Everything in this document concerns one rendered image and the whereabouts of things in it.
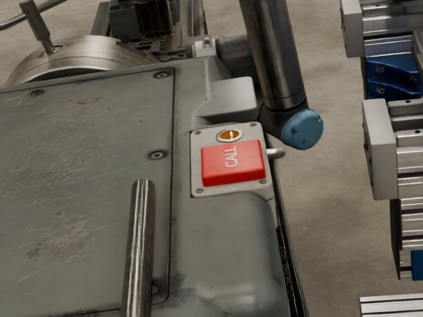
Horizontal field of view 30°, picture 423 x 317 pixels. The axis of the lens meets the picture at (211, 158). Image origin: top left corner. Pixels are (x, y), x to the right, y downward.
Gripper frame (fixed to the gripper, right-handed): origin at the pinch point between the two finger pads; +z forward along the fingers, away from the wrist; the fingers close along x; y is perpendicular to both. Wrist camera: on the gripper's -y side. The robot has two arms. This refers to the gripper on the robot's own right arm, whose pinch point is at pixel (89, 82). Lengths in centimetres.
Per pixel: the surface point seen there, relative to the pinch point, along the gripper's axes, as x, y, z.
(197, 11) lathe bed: -23, 98, -19
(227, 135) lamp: 18, -63, -26
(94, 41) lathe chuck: 15.8, -22.1, -6.8
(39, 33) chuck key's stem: 19.3, -25.0, 0.4
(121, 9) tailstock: -14, 83, 3
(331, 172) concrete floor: -108, 130, -59
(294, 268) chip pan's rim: -48, -2, -34
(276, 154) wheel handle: -38, 29, -34
